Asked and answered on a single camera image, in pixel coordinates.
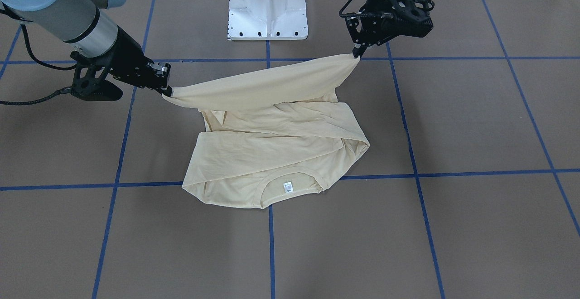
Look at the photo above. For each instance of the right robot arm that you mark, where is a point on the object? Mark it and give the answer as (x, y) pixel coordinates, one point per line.
(101, 48)

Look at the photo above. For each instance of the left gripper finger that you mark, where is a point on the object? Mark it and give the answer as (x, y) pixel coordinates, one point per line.
(359, 49)

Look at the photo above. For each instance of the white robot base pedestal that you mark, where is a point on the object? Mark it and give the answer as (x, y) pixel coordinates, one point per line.
(262, 20)

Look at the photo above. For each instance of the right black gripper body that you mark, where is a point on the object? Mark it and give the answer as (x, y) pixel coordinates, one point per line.
(129, 58)

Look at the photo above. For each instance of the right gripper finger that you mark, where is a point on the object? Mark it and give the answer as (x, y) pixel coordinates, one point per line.
(166, 91)

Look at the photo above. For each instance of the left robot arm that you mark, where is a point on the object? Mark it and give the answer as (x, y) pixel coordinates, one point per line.
(375, 22)

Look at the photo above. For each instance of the cream long-sleeve printed shirt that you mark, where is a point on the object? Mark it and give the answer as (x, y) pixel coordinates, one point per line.
(272, 134)

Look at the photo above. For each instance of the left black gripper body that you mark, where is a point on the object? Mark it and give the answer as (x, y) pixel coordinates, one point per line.
(374, 5)

